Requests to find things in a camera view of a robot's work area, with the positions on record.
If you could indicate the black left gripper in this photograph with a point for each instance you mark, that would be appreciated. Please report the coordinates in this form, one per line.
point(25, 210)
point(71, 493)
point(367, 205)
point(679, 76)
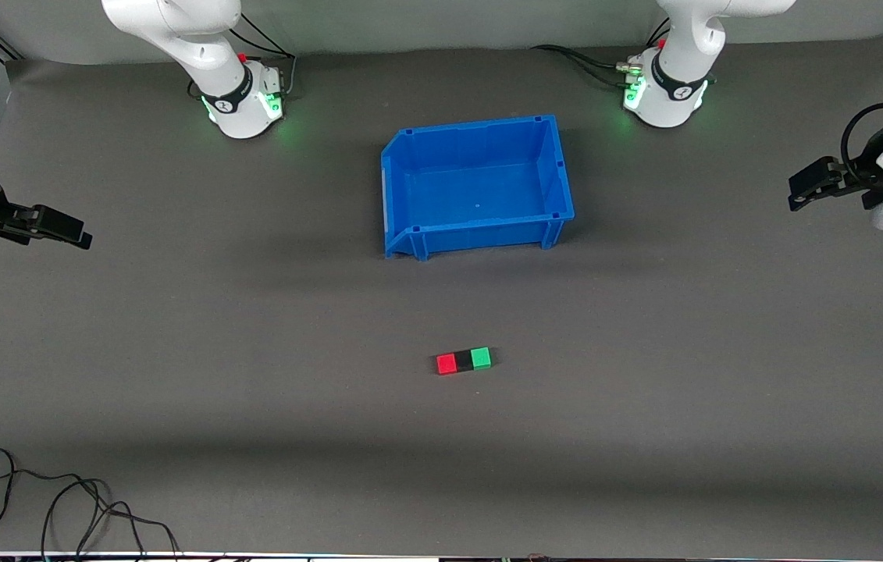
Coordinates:
point(860, 181)

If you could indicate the small green cube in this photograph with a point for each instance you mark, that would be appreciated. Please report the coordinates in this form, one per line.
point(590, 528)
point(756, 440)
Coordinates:
point(481, 358)

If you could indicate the small red cube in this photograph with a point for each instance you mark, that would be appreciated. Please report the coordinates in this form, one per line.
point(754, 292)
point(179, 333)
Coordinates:
point(446, 364)

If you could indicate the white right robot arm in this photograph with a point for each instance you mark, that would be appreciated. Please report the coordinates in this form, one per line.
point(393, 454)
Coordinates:
point(199, 47)

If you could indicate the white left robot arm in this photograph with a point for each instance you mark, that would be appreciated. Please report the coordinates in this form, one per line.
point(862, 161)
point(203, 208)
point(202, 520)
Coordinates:
point(675, 78)

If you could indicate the small black cube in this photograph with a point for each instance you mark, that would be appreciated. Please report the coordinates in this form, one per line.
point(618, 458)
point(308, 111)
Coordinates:
point(464, 361)

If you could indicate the blue plastic storage bin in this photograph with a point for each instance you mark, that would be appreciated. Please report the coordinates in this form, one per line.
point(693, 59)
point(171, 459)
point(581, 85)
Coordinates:
point(480, 195)

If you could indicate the dark grey table mat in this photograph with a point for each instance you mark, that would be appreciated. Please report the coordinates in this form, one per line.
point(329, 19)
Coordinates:
point(441, 437)

